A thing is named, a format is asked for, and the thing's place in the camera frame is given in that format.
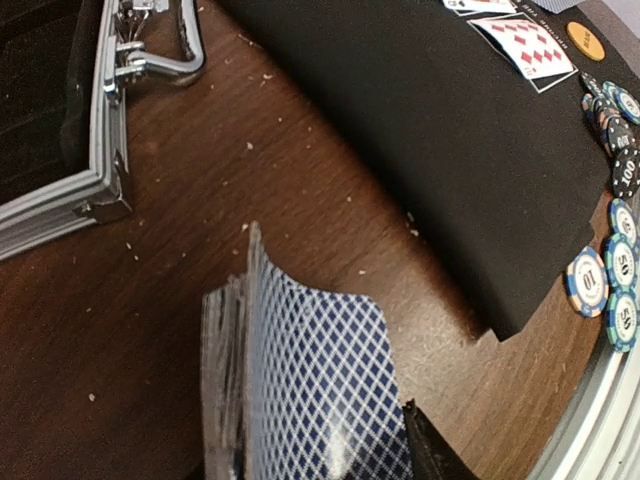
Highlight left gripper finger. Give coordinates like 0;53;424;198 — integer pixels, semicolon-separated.
402;400;478;480

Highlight grey playing card deck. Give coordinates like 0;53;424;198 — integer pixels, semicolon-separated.
200;224;413;479

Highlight white blue poker chip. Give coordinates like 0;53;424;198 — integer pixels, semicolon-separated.
565;246;609;318

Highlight spread black poker chips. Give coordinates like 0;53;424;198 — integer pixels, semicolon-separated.
579;72;639;200

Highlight teal white poker chip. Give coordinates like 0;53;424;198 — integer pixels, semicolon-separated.
603;80;640;125

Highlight ten of diamonds card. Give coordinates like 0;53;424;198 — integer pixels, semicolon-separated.
469;16;574;80

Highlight orange big blind button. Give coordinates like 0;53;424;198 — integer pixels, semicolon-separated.
566;21;606;62

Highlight face card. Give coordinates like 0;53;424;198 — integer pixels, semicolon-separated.
442;0;516;14

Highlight aluminium poker chip case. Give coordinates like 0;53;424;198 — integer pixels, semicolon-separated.
1;1;206;259

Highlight black poker table mat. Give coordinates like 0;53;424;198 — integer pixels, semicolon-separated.
224;1;609;340

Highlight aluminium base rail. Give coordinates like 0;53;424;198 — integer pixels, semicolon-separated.
528;341;639;479

